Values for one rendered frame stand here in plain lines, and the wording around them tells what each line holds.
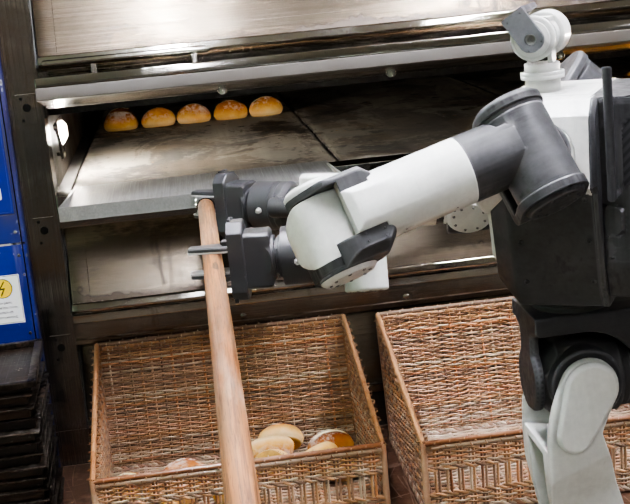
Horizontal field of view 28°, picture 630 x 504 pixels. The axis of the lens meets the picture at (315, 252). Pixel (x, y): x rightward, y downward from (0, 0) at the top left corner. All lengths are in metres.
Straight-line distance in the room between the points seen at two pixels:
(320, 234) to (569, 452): 0.56
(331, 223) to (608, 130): 0.40
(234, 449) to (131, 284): 1.59
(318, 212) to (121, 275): 1.19
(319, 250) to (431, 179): 0.17
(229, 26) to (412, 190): 1.14
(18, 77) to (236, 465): 1.67
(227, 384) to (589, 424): 0.74
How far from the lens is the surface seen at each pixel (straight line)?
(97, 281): 2.71
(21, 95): 2.67
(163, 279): 2.71
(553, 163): 1.60
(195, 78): 2.50
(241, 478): 1.08
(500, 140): 1.60
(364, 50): 2.53
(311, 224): 1.58
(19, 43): 2.66
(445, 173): 1.57
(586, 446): 1.91
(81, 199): 2.60
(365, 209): 1.54
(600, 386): 1.88
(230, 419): 1.21
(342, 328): 2.72
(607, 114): 1.71
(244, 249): 1.85
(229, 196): 2.26
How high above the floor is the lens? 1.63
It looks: 14 degrees down
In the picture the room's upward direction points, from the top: 5 degrees counter-clockwise
